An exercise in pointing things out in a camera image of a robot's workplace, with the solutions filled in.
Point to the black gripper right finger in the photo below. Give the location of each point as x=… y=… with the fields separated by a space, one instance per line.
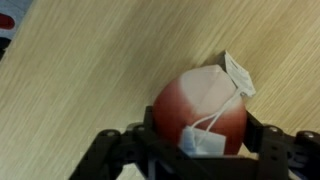
x=283 y=156

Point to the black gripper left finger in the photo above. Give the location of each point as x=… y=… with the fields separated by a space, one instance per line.
x=110 y=153

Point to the red white plush ball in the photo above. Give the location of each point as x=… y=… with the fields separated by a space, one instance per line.
x=173 y=113

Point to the grey red patterned object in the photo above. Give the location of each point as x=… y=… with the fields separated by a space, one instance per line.
x=8 y=21

